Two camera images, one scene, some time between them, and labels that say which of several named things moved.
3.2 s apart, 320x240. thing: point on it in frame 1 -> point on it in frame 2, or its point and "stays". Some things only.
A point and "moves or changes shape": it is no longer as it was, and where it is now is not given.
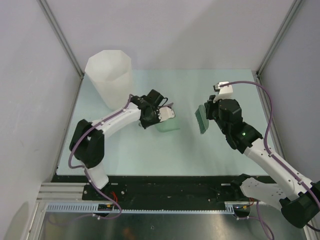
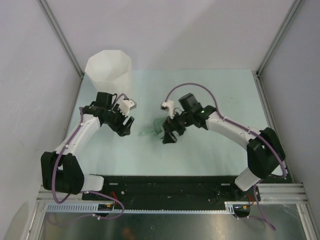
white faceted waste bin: x=110 y=72 stays
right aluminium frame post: x=295 y=5 stays
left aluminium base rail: x=62 y=192 stays
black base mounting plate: x=157 y=189 stays
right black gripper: x=209 y=105 -> x=169 y=137
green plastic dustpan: x=168 y=125 moves or changes shape
